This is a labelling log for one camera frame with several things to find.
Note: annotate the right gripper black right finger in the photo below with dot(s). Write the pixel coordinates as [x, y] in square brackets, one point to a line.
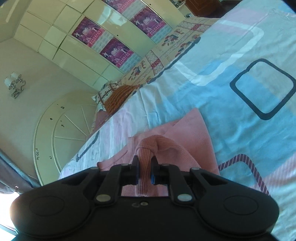
[170, 176]

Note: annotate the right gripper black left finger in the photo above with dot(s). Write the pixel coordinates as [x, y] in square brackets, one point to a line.
[115, 179]

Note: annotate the pink knit sweater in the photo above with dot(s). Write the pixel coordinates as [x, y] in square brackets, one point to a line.
[185, 143]

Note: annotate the cream curved headboard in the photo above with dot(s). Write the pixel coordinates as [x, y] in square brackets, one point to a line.
[61, 131]

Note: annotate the orange knit cushion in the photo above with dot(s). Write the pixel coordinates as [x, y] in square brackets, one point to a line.
[118, 97]

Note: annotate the patterned pillow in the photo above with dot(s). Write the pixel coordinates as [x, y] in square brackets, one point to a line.
[103, 95]

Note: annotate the light blue pink bedspread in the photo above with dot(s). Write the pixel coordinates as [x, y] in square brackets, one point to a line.
[240, 75]

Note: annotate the lower left purple poster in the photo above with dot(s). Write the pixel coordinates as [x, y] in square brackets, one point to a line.
[120, 55]

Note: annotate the purple poster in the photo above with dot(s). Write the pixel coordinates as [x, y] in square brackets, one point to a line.
[151, 24]
[128, 8]
[120, 55]
[92, 34]

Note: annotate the floral patterned bed sheet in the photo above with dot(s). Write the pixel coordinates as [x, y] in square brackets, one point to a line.
[175, 43]

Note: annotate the lower right purple poster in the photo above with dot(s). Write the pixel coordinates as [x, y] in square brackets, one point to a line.
[151, 24]

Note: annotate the cream glossy wardrobe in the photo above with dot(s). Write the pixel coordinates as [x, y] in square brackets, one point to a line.
[46, 27]

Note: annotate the upper left purple poster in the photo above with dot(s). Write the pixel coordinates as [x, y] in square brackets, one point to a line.
[92, 34]

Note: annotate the upper right purple poster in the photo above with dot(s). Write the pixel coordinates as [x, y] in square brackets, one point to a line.
[128, 8]

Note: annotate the brown wooden door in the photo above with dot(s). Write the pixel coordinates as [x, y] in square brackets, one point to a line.
[203, 8]

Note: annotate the wall lamp with shades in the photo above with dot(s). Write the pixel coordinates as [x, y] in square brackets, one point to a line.
[15, 84]

